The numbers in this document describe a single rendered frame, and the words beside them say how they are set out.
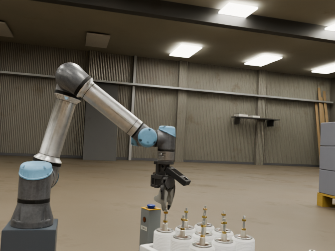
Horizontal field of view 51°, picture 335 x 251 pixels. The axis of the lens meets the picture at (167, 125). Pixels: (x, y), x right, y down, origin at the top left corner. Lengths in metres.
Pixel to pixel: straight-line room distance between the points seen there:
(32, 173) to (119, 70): 10.22
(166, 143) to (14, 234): 0.67
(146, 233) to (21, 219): 0.60
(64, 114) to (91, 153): 8.97
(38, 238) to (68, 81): 0.58
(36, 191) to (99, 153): 9.13
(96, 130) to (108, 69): 2.05
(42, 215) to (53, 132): 0.34
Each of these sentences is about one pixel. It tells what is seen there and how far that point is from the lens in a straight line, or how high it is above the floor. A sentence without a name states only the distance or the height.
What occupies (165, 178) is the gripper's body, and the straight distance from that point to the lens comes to 1.52.
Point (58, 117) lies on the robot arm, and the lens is 1.51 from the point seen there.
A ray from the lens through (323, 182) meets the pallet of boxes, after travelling 4.36.
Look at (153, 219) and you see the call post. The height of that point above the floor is 0.27.
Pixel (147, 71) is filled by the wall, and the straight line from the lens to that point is 11.64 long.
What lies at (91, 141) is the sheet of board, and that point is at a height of 0.55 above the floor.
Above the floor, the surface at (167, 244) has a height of 0.21.
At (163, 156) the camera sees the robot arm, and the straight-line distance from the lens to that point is 1.51.
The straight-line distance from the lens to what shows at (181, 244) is 1.46.
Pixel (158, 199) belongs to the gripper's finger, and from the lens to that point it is 1.55.
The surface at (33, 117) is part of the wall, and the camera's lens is 11.29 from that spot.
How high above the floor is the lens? 0.63
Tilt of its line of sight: 3 degrees up
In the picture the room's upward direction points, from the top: 3 degrees clockwise
